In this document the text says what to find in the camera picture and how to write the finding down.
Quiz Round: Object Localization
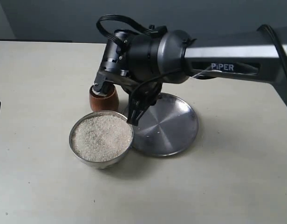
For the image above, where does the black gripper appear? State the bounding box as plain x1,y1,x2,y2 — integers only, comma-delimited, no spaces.
99,70,162,126

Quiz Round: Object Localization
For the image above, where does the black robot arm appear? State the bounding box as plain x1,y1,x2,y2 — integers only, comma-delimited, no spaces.
92,25,287,125

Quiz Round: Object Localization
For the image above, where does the brown wooden cup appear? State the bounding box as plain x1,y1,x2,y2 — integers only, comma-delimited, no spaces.
89,85,119,112

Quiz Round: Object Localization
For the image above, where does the steel bowl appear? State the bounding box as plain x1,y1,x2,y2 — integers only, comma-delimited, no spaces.
69,110,134,169

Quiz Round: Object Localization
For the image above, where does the round steel plate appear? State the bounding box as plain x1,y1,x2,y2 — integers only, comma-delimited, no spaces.
133,93,199,157

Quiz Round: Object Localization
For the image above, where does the black flat ribbon cable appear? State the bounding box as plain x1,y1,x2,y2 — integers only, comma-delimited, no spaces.
96,14,158,45

